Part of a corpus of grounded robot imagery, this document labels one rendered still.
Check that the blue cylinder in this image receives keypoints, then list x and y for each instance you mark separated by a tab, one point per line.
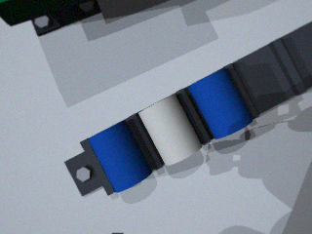
220	104
120	156

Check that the white cylinder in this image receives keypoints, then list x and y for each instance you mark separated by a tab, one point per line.
170	130

